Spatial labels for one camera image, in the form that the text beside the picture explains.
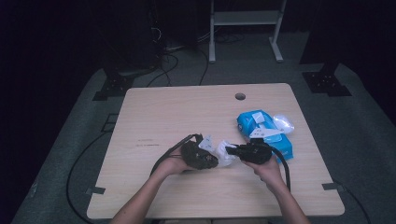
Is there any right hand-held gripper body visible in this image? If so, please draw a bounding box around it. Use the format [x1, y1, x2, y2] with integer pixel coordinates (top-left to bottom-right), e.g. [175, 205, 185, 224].
[237, 128, 285, 165]

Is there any long black floor cable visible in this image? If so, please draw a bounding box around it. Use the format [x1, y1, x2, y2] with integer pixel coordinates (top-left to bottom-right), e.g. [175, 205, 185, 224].
[65, 130, 125, 224]

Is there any white wet wipe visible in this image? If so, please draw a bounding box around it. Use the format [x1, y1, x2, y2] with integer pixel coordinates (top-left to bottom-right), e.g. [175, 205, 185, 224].
[215, 139, 238, 168]

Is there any hand-held gripper black cable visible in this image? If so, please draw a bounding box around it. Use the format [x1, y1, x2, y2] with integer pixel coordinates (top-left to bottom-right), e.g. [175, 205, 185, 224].
[270, 146, 292, 192]
[149, 133, 204, 176]

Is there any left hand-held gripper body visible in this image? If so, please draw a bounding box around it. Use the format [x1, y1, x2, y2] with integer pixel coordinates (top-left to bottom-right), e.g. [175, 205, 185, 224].
[180, 134, 216, 169]

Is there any right hand-held gripper black cable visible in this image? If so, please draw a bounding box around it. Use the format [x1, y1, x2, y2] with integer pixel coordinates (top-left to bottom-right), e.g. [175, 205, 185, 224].
[270, 146, 292, 192]

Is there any thin black floor cable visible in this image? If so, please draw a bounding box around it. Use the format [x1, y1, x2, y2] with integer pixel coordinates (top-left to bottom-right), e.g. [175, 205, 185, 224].
[334, 180, 372, 224]

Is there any blue wet wipe pack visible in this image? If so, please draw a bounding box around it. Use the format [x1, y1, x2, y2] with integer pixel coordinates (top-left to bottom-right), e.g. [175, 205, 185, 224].
[236, 109, 295, 163]

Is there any left hand-held gripper black cable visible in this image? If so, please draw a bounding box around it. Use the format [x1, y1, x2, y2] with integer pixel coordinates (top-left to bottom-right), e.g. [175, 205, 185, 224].
[149, 133, 204, 176]

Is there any grey tape strip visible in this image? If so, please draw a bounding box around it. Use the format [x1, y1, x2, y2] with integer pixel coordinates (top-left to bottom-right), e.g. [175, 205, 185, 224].
[85, 186, 106, 196]
[321, 182, 345, 191]

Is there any white metal stand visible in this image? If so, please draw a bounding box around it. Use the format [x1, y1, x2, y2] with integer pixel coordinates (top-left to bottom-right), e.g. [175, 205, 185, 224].
[208, 0, 288, 64]

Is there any black floor base plate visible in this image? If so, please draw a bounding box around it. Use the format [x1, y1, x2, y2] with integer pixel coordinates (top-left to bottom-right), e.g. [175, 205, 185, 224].
[92, 74, 134, 102]
[302, 70, 353, 97]

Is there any black looped floor cable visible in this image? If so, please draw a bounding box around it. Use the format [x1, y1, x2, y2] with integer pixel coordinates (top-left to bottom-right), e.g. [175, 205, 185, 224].
[146, 50, 180, 88]

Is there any person's right hand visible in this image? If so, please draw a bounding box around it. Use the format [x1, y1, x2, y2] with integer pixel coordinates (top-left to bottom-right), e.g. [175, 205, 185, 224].
[244, 157, 288, 191]

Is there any person's left hand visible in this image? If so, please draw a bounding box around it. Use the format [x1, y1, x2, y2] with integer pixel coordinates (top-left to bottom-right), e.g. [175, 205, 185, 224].
[154, 147, 194, 178]

